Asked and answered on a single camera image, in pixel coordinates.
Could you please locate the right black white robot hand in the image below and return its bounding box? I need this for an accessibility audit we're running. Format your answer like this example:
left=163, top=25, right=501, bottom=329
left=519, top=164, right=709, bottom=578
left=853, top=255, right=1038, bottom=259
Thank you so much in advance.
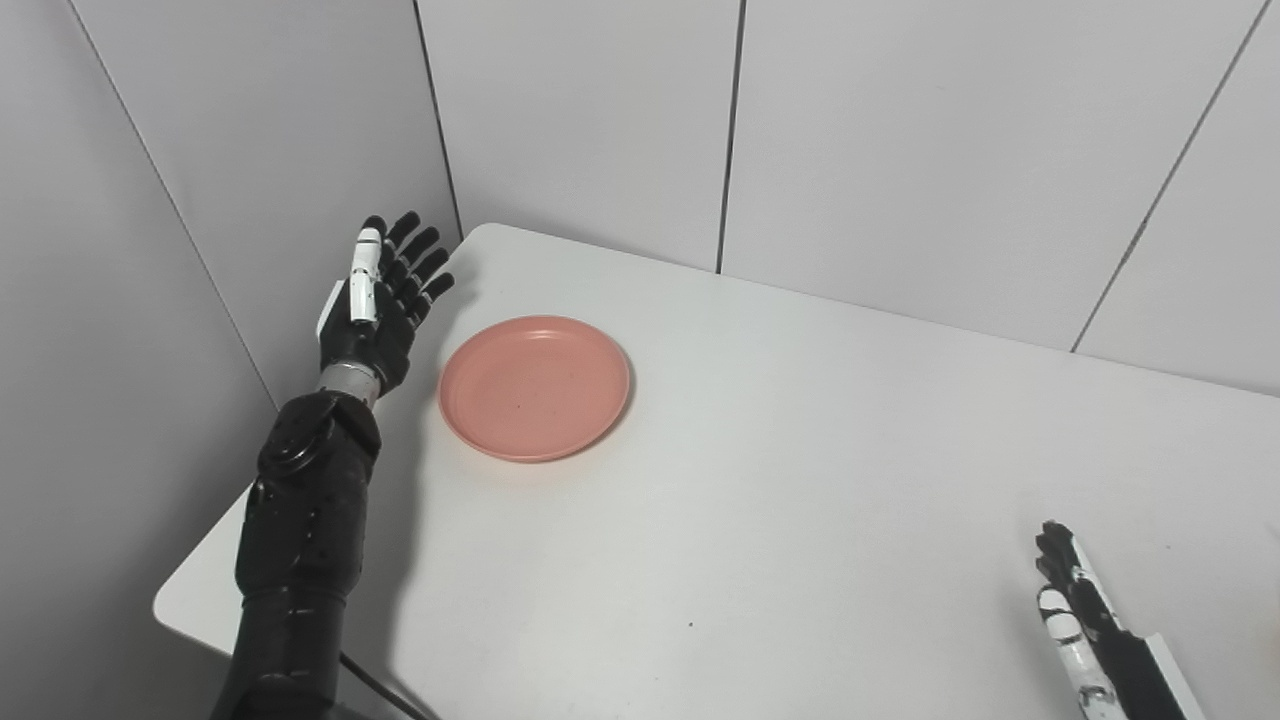
left=1035, top=520, right=1207, bottom=720

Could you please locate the pink round plate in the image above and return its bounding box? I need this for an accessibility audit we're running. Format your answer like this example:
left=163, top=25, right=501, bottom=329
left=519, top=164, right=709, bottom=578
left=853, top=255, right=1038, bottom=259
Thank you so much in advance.
left=438, top=315, right=632, bottom=464

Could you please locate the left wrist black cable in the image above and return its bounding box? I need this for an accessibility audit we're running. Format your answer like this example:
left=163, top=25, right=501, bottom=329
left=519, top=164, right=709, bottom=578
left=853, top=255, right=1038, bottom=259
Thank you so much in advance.
left=340, top=652, right=433, bottom=720

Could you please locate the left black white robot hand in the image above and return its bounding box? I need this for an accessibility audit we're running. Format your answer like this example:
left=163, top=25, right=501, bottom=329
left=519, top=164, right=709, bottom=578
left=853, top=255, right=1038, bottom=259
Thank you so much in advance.
left=316, top=210, right=456, bottom=394

